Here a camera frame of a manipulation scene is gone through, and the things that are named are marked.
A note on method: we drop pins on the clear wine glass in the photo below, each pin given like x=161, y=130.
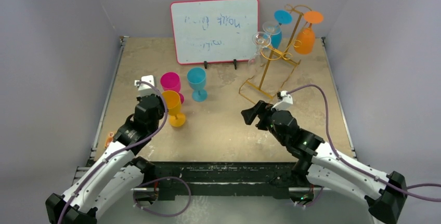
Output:
x=273, y=32
x=261, y=40

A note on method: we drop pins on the rear blue wine glass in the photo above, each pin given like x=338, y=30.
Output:
x=282, y=17

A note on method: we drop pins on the orange small circuit board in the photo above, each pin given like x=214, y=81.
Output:
x=109, y=139

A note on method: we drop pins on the yellow wine glass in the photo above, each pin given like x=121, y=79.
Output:
x=175, y=117

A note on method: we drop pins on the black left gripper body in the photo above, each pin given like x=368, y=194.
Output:
x=161, y=110

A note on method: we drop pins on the red framed whiteboard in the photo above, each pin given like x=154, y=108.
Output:
x=214, y=31

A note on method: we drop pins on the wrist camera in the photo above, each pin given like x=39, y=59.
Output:
x=146, y=85
x=285, y=100

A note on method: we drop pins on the front clear wine glass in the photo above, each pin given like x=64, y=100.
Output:
x=261, y=40

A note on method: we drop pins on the rear clear wine glass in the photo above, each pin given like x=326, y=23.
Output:
x=273, y=32

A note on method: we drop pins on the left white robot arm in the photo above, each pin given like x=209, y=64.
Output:
x=115, y=172

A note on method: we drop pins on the pink wine glass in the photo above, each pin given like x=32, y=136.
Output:
x=171, y=81

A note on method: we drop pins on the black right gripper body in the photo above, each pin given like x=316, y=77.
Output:
x=261, y=115

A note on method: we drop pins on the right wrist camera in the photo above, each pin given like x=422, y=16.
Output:
x=285, y=100

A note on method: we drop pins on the orange wine glass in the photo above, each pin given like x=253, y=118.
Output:
x=306, y=37

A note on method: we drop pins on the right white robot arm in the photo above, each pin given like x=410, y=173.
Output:
x=380, y=192

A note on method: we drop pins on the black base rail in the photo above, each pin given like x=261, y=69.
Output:
x=275, y=179

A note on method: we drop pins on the gold wire wine glass rack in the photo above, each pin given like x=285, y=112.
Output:
x=277, y=65

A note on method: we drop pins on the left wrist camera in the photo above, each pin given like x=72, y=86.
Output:
x=146, y=85

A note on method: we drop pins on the light blue wine glass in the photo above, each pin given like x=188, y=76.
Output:
x=197, y=81

